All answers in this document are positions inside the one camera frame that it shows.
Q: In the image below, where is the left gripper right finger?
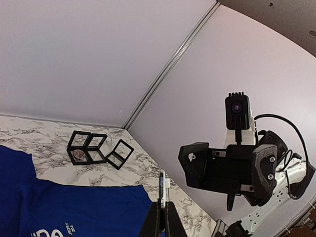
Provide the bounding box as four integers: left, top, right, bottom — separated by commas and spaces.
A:
164, 201, 187, 237

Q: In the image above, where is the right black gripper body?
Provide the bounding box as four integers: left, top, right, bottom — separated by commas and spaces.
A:
203, 144, 256, 196

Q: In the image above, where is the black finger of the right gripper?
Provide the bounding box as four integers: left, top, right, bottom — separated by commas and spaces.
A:
178, 142, 209, 189

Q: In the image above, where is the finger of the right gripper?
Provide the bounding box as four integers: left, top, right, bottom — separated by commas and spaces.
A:
246, 144, 277, 206

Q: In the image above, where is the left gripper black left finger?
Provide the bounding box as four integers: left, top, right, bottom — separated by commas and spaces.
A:
139, 201, 164, 237

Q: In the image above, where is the dark blue round brooch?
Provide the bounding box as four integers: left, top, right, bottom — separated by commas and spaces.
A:
158, 170, 171, 209

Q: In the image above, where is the pink round brooch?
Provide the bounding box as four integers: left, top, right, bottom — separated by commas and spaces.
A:
73, 150, 86, 160

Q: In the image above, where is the blue printed t-shirt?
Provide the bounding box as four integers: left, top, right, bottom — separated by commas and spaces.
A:
0, 147, 152, 237

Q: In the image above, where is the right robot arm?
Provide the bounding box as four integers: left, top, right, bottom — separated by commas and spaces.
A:
178, 129, 315, 237

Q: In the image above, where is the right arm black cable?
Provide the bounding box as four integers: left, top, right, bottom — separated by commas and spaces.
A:
254, 113, 309, 200

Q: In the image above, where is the right aluminium corner post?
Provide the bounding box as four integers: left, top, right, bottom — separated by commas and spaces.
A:
122, 0, 220, 130

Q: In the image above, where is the black wire frame cube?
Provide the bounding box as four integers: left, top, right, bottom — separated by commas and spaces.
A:
67, 130, 92, 165

